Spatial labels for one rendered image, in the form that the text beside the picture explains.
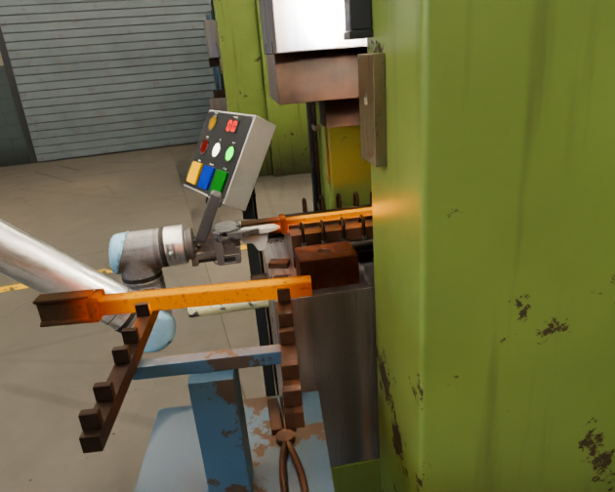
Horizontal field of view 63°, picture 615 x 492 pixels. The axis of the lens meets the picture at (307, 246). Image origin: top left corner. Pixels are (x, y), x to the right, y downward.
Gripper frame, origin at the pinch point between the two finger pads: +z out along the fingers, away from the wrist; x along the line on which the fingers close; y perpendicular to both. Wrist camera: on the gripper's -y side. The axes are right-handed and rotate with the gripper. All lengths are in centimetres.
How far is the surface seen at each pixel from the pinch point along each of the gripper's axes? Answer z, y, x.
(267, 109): 35, 23, -474
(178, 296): -17.8, -4.1, 40.2
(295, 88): 6.9, -29.8, 7.5
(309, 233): 7.2, 1.0, 7.5
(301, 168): 67, 95, -474
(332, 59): 14.8, -34.5, 7.5
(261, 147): 1.3, -10.1, -42.8
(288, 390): -4, -4, 67
